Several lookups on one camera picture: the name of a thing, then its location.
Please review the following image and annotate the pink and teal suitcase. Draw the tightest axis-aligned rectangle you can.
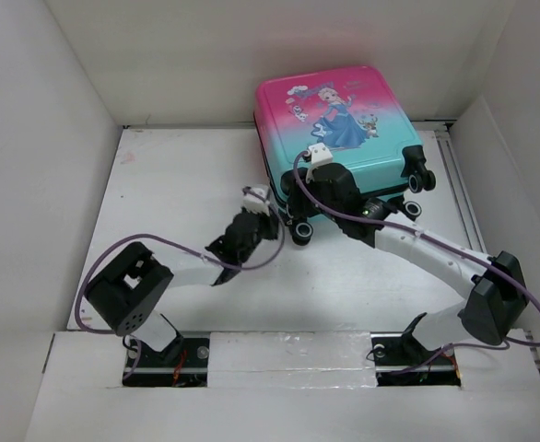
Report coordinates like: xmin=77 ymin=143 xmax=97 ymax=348
xmin=253 ymin=66 xmax=436 ymax=246

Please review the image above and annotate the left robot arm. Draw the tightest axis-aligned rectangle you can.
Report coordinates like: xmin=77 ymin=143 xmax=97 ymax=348
xmin=81 ymin=209 xmax=285 ymax=366

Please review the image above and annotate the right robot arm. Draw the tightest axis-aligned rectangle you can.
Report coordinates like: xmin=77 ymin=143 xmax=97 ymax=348
xmin=288 ymin=163 xmax=528 ymax=366

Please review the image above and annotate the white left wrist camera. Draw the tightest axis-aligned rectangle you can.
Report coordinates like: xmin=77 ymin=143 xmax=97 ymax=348
xmin=241 ymin=184 xmax=271 ymax=215

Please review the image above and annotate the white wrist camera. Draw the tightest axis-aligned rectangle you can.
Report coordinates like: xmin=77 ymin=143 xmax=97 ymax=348
xmin=303 ymin=143 xmax=334 ymax=169
xmin=241 ymin=184 xmax=271 ymax=215

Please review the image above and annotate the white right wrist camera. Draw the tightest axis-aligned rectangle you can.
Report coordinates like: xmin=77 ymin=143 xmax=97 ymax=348
xmin=303 ymin=143 xmax=334 ymax=169

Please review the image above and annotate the aluminium frame rail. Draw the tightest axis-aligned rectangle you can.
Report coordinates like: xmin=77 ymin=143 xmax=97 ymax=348
xmin=408 ymin=121 xmax=486 ymax=251

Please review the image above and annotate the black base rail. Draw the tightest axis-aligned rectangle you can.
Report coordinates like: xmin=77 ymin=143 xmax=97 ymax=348
xmin=122 ymin=331 xmax=461 ymax=390

